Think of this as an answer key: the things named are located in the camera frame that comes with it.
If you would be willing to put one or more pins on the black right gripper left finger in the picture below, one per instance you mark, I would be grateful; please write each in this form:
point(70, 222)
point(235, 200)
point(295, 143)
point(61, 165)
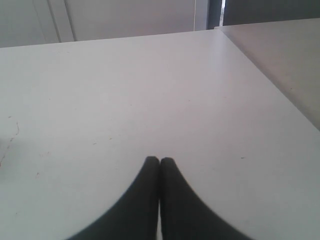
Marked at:
point(135, 215)

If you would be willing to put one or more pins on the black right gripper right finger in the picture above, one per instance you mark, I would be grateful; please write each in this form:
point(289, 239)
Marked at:
point(184, 216)

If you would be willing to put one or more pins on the beige side table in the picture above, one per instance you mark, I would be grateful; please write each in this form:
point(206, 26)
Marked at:
point(288, 54)

